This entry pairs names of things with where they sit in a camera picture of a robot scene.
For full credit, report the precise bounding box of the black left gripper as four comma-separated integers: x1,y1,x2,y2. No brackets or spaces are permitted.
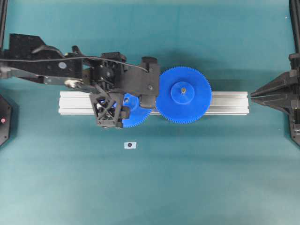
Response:
82,52,128,128

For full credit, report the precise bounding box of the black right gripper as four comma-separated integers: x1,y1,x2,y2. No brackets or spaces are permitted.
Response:
251,53,300,146

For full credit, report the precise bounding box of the small blue gear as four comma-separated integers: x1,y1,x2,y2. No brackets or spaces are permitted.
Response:
121,93,151,128

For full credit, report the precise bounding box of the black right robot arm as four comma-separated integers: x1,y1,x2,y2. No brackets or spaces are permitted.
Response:
250,0,300,145

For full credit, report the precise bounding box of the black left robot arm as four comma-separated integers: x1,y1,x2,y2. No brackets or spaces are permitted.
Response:
0,34,130,128

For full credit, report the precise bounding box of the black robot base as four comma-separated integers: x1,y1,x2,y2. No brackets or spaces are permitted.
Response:
0,95,12,146

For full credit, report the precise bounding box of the large blue gear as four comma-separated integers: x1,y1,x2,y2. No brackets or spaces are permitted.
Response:
156,66,212,124

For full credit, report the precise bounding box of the white marker sticker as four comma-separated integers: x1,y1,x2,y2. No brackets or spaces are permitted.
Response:
124,142,137,149

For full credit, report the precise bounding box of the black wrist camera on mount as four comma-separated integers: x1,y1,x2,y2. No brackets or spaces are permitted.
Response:
119,57,161,109

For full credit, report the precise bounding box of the aluminium extrusion rail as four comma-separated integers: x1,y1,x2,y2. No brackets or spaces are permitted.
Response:
58,91,249,115

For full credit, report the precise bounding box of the black camera cable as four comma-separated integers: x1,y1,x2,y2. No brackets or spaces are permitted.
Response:
0,55,150,72

